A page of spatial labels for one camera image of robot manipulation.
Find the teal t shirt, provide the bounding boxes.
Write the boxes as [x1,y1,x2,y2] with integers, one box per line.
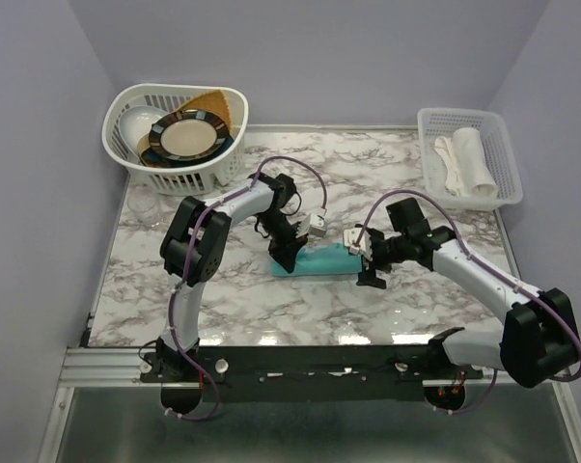
[270,243,362,278]

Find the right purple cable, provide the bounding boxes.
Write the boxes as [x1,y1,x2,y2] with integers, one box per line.
[355,190,581,382]

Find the purple cable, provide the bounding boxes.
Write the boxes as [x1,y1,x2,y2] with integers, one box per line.
[355,190,581,382]
[167,156,329,368]

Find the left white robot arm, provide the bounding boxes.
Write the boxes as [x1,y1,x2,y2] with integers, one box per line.
[155,174,308,381]

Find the white bowl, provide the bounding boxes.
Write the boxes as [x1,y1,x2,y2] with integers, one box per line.
[118,105,167,153]

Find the aluminium frame rail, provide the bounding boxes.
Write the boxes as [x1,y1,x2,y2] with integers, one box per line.
[61,344,493,386]

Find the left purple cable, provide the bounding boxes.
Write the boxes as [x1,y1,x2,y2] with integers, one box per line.
[167,156,329,368]

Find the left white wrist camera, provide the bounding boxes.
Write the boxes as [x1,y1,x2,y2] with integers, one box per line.
[297,208,327,238]

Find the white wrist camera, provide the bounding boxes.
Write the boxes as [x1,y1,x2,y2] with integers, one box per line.
[343,227,373,260]
[297,208,327,238]

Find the round white dish basket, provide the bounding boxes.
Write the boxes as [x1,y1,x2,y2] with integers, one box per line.
[101,83,249,196]

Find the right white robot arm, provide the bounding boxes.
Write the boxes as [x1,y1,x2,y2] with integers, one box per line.
[343,191,581,388]

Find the folded white cloth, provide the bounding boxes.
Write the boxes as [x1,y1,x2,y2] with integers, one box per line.
[434,136,470,197]

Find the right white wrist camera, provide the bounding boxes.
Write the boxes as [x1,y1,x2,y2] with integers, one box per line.
[343,227,373,260]

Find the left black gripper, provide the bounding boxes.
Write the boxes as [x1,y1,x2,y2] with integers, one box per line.
[255,211,309,275]

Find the rectangular white mesh basket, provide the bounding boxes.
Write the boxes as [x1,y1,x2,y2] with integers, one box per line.
[417,107,523,211]

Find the clear drinking glass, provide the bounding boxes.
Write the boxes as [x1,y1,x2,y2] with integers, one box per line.
[126,195,162,227]

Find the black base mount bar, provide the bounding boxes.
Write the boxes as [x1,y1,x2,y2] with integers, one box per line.
[140,344,483,403]

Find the striped rim beige plate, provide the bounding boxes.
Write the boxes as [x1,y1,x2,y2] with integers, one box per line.
[148,109,231,160]

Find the rolled white t shirt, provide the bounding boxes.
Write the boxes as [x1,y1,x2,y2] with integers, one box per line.
[452,127,499,199]

